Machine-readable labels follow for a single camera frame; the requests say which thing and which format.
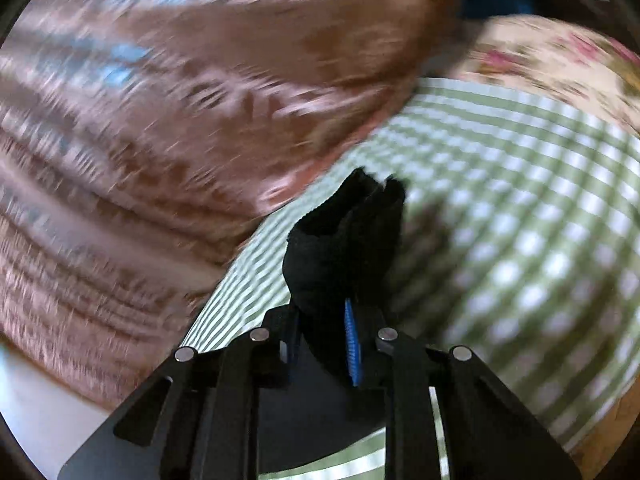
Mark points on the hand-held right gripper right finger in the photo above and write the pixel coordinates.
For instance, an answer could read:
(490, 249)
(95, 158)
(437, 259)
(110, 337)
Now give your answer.
(353, 345)

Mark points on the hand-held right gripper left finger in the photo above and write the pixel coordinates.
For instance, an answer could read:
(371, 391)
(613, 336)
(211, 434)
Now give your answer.
(292, 345)

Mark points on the black embroidered pants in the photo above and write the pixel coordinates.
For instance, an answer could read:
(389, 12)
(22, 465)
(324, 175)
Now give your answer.
(350, 255)

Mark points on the green checked bed sheet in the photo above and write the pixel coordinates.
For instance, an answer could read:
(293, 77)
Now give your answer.
(500, 220)

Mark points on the pink brown floral curtain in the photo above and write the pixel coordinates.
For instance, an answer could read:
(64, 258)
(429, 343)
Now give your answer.
(175, 135)

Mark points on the cream floral cloth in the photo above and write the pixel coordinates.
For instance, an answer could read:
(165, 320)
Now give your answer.
(555, 65)

